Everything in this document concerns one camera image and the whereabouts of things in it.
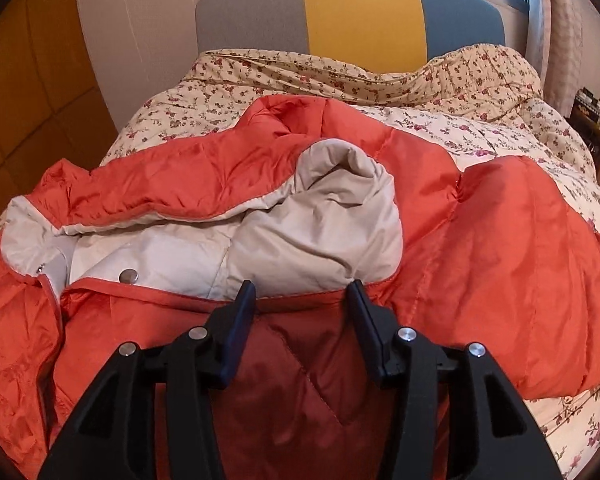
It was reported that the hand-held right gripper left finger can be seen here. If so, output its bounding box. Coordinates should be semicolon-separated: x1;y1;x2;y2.
37;280;257;480

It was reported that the grey yellow blue headboard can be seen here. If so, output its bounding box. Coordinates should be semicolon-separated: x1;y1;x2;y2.
195;0;506;73

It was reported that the orange down jacket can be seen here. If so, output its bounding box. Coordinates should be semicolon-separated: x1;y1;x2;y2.
0;94;600;480

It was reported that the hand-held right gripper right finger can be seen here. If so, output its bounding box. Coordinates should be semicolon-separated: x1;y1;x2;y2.
346;279;563;480

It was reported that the pink patterned curtain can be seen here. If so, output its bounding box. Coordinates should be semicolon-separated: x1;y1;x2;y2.
527;0;586;106

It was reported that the floral quilt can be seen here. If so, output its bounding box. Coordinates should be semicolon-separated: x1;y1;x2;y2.
97;42;600;480

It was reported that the wooden wardrobe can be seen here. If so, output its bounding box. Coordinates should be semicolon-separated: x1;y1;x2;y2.
0;0;118;256

